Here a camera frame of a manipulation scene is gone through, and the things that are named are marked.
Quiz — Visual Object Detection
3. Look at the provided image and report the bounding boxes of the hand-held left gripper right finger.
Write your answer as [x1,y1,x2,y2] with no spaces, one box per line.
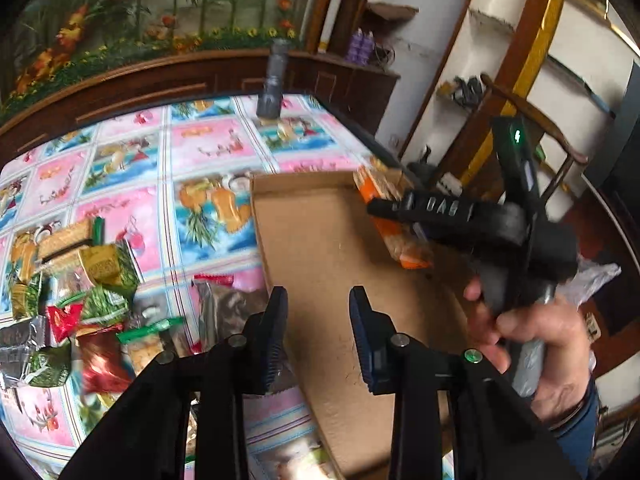
[349,286,581,480]

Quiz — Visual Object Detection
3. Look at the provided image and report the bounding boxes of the dark wooden chair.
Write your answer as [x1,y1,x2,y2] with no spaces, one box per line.
[465,74,590,206]

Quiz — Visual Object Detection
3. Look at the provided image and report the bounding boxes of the grey flashlight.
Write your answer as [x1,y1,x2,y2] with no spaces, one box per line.
[256,37,291,121]

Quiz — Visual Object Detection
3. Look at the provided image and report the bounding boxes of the black flat television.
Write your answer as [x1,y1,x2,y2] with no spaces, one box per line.
[582,57,640,201]

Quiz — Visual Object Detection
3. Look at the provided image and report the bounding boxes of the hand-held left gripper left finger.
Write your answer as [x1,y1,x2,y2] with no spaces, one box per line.
[60,286,290,480]

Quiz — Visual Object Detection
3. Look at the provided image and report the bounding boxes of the olive gold snack packet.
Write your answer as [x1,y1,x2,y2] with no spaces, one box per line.
[77,242,141,301]

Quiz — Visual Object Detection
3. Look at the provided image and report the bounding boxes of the silver foil snack packet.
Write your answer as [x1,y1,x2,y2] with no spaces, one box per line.
[0,316,49,391]

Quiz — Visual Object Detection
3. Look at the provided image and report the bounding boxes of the red gold emblem snack packet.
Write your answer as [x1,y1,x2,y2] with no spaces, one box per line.
[46,304,83,343]

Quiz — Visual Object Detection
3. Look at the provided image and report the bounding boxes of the short cracker packet green end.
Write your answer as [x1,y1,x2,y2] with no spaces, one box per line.
[117,317,186,376]

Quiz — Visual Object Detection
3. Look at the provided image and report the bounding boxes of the glass flower display panel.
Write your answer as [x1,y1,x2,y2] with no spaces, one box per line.
[0,0,321,111]

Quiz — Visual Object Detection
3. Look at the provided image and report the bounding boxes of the orange cracker packet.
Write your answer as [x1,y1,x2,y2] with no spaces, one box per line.
[352,167,436,271]

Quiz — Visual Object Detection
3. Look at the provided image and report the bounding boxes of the clear plastic bag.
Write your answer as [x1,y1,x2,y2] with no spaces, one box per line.
[570,262,622,307]

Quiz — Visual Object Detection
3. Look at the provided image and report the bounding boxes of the low wooden cabinet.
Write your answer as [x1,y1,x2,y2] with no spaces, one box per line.
[0,49,401,161]

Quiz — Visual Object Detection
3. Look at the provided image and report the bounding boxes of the dark tool pile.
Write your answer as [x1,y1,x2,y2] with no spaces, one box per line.
[440,76,488,108]

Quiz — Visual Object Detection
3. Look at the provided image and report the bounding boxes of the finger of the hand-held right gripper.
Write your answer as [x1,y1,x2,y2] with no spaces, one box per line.
[367,194,417,225]

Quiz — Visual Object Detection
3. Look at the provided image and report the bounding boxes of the white roll with gold bands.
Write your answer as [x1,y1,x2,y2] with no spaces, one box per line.
[319,0,347,54]

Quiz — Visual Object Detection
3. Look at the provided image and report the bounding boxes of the shiny red foil packet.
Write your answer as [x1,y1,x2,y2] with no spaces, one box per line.
[75,332,132,396]

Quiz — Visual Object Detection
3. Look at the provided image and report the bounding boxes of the person's right hand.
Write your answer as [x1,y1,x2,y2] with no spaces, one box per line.
[462,279,596,428]

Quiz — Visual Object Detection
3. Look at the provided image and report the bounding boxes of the wire basket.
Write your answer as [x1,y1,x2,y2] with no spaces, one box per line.
[372,42,399,69]

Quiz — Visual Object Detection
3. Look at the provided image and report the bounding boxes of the gold trimmed wooden arch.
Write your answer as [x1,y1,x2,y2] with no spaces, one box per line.
[400,0,573,188]

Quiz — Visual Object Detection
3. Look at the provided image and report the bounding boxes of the long cracker packet green ends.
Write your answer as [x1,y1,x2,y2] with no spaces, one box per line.
[37,217,106,266]

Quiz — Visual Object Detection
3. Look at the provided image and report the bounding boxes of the brown carved wood piece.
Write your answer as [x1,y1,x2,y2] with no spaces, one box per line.
[367,2,420,21]

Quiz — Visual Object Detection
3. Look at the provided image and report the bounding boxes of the person's right forearm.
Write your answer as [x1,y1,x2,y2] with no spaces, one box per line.
[547,380,603,480]

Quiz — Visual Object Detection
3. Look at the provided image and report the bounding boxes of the cardboard box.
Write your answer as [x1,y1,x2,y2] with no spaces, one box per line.
[249,170,496,480]

